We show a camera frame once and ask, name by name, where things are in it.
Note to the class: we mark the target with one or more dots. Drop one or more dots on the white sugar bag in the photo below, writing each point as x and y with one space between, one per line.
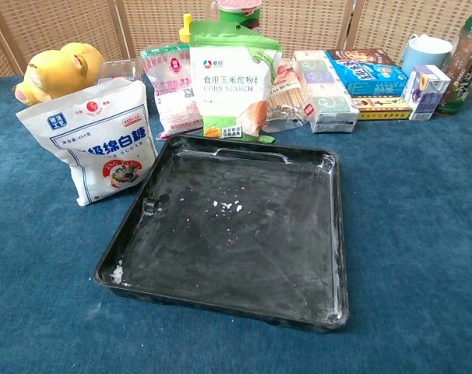
96 136

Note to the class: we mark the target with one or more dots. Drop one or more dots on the black baking tray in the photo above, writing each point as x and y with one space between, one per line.
240 253

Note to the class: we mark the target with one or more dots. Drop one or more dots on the clear bag of biscuit sticks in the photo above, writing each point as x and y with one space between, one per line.
282 97

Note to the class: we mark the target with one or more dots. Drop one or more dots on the green white corn starch bag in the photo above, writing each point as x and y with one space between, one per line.
228 85

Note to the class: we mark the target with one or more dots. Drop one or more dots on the pink white powder bag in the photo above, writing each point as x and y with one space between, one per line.
170 89

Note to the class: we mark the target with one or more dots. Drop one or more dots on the pastel tissue pack bundle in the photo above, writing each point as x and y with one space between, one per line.
325 101

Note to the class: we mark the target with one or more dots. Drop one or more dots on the yellow brown flat box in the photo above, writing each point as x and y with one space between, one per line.
380 109

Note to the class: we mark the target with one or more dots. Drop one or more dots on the honey bottle with yellow cap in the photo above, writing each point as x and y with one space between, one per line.
186 31

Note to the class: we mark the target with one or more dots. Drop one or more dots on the pink green cup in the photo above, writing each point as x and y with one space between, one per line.
240 15

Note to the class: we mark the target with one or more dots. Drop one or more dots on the blue cookie box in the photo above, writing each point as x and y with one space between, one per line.
368 74

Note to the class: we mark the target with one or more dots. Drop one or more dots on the blue tablecloth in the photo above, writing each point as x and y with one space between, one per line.
415 233

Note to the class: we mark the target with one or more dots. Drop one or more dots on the small purple white carton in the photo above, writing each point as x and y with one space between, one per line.
423 93

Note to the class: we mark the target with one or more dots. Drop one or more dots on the yellow plush toy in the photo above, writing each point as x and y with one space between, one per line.
57 70

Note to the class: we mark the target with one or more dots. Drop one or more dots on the light blue mug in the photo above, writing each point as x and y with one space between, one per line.
427 50

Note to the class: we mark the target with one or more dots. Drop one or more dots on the woven rattan folding screen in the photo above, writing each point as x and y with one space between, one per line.
64 23

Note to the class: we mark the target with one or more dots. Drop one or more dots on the green tea bottle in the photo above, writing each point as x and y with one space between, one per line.
463 70

